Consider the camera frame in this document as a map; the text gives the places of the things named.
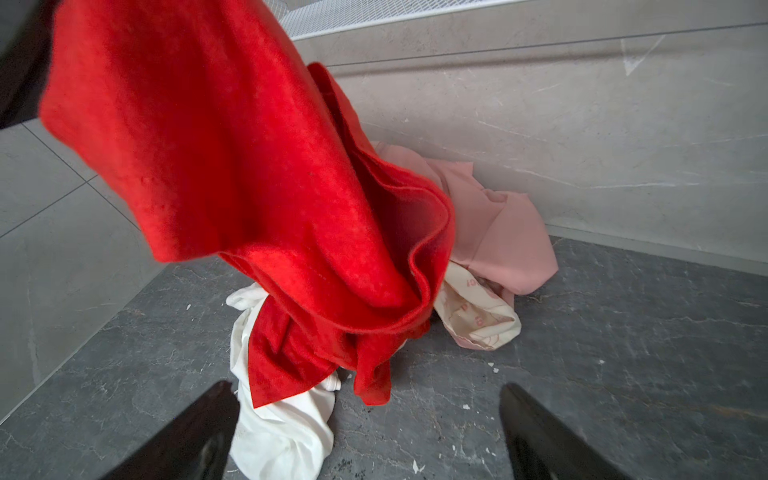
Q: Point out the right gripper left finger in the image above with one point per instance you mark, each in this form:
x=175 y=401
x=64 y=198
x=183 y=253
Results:
x=194 y=445

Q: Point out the red cloth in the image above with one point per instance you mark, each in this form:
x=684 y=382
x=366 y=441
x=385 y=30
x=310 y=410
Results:
x=203 y=118

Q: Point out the cream patterned cloth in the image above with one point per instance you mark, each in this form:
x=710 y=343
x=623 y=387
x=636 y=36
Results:
x=474 y=316

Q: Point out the pink garment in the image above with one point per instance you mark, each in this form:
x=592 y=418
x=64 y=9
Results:
x=500 y=236

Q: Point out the white cloth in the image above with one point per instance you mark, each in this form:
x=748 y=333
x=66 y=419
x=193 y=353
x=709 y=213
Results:
x=288 y=439

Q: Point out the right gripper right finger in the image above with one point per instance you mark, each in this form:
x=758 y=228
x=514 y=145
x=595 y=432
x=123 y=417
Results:
x=540 y=446

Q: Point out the white wire mesh basket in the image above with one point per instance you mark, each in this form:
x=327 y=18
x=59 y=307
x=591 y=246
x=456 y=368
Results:
x=319 y=18

